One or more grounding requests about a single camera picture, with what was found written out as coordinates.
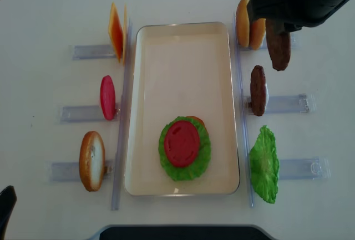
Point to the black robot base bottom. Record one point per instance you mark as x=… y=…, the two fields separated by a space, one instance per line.
x=182 y=232

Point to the dark brown meat patty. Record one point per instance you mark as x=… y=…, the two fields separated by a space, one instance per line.
x=258 y=90

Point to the clear lettuce holder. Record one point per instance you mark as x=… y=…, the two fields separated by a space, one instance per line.
x=304 y=169

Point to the standing green lettuce leaf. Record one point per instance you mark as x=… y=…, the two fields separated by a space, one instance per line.
x=265 y=165

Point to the red tomato slice on burger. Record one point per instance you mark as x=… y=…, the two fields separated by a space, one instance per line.
x=181 y=143

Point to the orange cheese slice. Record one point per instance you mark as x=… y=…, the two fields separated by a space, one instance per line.
x=115 y=32

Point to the clear cheese holder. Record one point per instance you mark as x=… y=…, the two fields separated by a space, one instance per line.
x=85 y=52

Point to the green lettuce leaf on burger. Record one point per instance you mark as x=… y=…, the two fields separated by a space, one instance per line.
x=193 y=171

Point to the standing red tomato slice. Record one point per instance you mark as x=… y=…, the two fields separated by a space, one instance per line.
x=107 y=98

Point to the clear tomato holder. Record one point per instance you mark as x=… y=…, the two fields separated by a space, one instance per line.
x=79 y=114

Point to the white crust bread slice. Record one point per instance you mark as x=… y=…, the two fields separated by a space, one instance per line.
x=92 y=161

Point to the clear bread holder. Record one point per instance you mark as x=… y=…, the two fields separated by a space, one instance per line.
x=62 y=172

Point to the golden bun slice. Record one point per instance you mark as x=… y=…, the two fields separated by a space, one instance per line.
x=242 y=24
x=257 y=33

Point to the clear patty holder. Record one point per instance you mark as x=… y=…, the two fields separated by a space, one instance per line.
x=301 y=103

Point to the cream rectangular tray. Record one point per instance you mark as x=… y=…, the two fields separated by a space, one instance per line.
x=181 y=70

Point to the bottom bun slice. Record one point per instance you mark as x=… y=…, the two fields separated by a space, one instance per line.
x=198 y=124

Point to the black object bottom left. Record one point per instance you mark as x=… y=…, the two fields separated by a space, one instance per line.
x=8 y=199

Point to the right clear acrylic rail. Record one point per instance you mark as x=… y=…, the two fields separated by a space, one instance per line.
x=243 y=120

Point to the clear acrylic rail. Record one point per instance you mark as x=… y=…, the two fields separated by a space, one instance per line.
x=115 y=197
x=243 y=120

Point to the left clear acrylic rail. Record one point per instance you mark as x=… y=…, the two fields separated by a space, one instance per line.
x=115 y=197

